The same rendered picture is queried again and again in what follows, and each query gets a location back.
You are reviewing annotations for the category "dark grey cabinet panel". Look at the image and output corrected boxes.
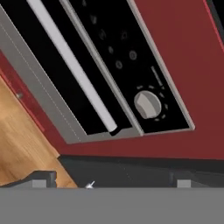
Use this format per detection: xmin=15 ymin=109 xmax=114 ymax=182
xmin=57 ymin=154 xmax=224 ymax=189

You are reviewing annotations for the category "black oven with control panel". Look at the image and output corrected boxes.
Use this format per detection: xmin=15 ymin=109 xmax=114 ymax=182
xmin=59 ymin=0 xmax=196 ymax=137

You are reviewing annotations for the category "grey oven knob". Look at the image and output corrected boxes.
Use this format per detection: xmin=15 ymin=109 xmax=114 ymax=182
xmin=133 ymin=89 xmax=163 ymax=120

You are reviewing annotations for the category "red drawer front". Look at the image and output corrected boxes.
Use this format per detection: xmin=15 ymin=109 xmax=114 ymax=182
xmin=0 ymin=51 xmax=47 ymax=134

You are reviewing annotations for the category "white oven door handle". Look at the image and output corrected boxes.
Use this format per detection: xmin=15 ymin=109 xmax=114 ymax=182
xmin=25 ymin=0 xmax=119 ymax=133

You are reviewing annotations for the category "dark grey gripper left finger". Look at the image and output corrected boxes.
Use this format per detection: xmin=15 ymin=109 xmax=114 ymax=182
xmin=0 ymin=170 xmax=58 ymax=189

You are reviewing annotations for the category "black grey-framed oven door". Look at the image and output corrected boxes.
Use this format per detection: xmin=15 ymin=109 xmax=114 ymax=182
xmin=0 ymin=0 xmax=144 ymax=145

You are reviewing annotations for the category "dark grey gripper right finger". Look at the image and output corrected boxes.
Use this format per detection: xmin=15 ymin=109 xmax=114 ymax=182
xmin=169 ymin=170 xmax=224 ymax=189

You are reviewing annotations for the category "red cabinet housing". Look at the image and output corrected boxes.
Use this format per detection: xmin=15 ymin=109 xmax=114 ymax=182
xmin=43 ymin=0 xmax=224 ymax=161

